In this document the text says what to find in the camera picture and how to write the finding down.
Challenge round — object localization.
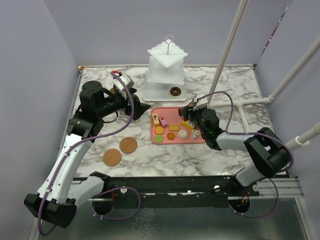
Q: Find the green macaron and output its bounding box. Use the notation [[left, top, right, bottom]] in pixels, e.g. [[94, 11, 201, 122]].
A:
[[154, 134, 164, 143]]

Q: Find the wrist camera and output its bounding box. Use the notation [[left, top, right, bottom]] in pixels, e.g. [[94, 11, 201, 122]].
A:
[[191, 92, 208, 112], [111, 72, 136, 99]]

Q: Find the brown round cookie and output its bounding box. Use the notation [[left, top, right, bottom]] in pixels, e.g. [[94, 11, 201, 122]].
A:
[[166, 132, 176, 141]]

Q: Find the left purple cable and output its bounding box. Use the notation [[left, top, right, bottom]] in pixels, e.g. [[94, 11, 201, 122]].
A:
[[37, 71, 141, 237]]

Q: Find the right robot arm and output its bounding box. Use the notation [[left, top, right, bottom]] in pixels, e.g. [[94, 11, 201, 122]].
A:
[[178, 106, 294, 196]]

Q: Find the wooden coaster lower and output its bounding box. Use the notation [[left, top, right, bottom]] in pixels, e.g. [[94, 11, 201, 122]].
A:
[[102, 148, 122, 167]]

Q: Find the aluminium mounting rail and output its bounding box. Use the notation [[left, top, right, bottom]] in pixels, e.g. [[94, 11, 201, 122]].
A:
[[38, 177, 305, 201]]

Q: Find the white pvc pipe frame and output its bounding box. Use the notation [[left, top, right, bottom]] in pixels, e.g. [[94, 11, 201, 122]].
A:
[[209, 0, 320, 135]]

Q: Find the wooden coaster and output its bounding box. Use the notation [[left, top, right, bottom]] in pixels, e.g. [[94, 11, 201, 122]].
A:
[[102, 148, 122, 167], [119, 137, 138, 154]]

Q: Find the sprinkled white cake slice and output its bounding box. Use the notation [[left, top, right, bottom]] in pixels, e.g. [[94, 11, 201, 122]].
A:
[[191, 129, 202, 140]]

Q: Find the wooden coaster upper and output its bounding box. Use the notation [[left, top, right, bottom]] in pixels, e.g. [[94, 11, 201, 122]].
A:
[[119, 137, 138, 154]]

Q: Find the yellow cheese wedge cake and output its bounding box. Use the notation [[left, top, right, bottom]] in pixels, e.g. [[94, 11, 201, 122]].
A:
[[181, 120, 196, 130]]

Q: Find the white round cake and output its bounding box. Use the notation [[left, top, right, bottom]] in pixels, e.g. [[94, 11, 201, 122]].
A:
[[177, 129, 189, 141]]

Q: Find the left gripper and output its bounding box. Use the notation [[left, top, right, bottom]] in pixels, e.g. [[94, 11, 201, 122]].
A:
[[97, 87, 151, 120]]

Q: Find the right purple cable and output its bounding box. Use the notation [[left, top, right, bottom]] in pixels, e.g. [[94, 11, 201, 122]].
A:
[[197, 91, 295, 220]]

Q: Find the purple cable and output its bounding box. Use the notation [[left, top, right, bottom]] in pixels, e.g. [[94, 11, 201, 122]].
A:
[[37, 71, 141, 237], [197, 91, 295, 220]]

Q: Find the chocolate sprinkled donut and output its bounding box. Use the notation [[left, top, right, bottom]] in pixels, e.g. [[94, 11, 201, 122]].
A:
[[169, 86, 182, 98]]

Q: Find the pink serving tray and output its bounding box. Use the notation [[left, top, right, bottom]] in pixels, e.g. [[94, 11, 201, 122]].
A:
[[150, 106, 205, 145]]

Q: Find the square yellow biscuit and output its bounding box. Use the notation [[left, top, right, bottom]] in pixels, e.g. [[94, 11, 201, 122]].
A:
[[168, 124, 180, 132]]

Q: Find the orange round cookie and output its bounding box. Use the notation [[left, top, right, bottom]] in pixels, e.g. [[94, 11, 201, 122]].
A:
[[154, 126, 165, 135]]

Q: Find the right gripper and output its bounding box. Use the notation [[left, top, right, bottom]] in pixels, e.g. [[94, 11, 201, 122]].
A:
[[182, 103, 208, 137]]

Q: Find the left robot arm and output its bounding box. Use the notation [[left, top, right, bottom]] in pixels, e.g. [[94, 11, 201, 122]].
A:
[[24, 80, 151, 236]]

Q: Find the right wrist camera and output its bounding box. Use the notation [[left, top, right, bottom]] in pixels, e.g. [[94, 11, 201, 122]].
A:
[[191, 92, 208, 112]]

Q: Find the white three-tier cake stand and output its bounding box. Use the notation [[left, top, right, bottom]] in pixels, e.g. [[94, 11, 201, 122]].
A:
[[143, 34, 188, 102]]

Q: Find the yellow layered cake slice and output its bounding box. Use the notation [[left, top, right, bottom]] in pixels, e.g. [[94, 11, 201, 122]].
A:
[[152, 113, 160, 127]]

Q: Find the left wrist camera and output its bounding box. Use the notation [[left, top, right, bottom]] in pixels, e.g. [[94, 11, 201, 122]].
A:
[[111, 72, 136, 99]]

